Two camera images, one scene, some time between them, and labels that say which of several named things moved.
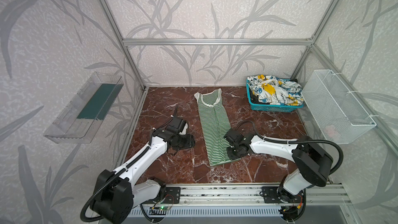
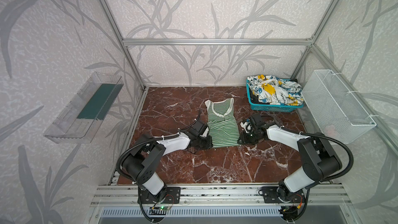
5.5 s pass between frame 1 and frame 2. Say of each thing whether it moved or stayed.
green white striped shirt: moved
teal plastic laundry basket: stayed
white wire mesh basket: stayed
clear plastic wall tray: stayed
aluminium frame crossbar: stayed
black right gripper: moved
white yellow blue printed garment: stayed
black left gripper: moved
